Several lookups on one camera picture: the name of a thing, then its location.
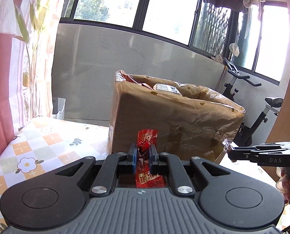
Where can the black exercise bike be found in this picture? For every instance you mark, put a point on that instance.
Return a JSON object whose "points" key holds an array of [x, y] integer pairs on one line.
{"points": [[252, 129]]}

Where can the white plastic bag on pole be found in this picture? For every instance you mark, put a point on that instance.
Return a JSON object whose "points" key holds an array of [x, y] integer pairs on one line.
{"points": [[234, 50]]}

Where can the red orange snack bag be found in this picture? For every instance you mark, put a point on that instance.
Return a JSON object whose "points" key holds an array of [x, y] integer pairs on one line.
{"points": [[131, 78]]}

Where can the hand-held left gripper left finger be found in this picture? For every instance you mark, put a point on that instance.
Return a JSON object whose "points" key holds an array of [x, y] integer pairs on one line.
{"points": [[132, 154]]}

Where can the clear snack wrapper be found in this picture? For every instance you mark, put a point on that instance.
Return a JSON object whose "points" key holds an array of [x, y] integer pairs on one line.
{"points": [[226, 145]]}

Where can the white labelled packet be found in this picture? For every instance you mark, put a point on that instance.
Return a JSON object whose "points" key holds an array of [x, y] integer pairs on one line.
{"points": [[167, 89]]}

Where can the brown cardboard box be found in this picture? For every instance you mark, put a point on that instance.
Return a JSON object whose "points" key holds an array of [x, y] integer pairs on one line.
{"points": [[171, 117]]}

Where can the red and white printed curtain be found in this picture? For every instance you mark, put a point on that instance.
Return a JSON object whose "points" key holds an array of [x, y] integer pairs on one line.
{"points": [[8, 65]]}

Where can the crumpled beige rag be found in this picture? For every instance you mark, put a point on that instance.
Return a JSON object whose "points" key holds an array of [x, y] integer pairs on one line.
{"points": [[217, 58]]}

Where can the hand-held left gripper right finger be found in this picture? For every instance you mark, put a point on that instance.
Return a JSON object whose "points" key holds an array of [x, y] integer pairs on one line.
{"points": [[153, 154]]}

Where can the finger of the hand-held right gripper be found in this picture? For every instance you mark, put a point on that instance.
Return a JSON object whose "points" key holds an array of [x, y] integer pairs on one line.
{"points": [[244, 157], [257, 148]]}

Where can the white plastic bin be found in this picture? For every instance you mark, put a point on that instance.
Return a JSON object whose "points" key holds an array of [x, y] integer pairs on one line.
{"points": [[59, 108]]}

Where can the small red snack packet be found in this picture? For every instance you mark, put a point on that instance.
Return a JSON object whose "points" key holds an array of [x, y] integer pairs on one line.
{"points": [[147, 139]]}

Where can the person's right hand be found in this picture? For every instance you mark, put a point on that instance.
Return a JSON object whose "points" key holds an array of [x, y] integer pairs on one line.
{"points": [[283, 185]]}

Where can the black-framed window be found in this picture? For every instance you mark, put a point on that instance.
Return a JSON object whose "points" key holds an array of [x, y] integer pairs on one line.
{"points": [[159, 7]]}

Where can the dark hanging garment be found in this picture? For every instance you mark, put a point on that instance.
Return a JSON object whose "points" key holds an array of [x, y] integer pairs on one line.
{"points": [[227, 3]]}

